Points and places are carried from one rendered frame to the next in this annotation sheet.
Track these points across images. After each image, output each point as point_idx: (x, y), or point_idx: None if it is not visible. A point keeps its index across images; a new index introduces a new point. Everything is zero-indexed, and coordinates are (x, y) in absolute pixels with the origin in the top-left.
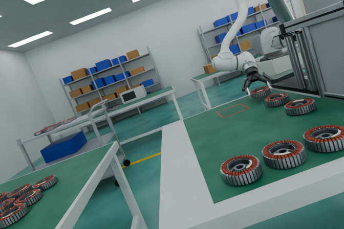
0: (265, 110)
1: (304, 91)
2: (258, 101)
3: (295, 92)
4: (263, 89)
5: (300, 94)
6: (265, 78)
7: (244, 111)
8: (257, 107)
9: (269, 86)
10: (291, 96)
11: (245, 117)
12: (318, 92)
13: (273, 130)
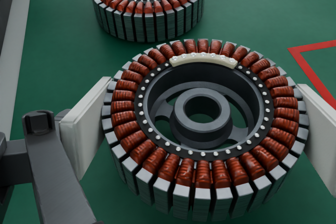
0: None
1: (0, 32)
2: (233, 119)
3: (8, 81)
4: (173, 57)
5: (31, 31)
6: (39, 167)
7: (313, 22)
8: (244, 32)
9: (98, 88)
10: (62, 42)
11: None
12: None
13: None
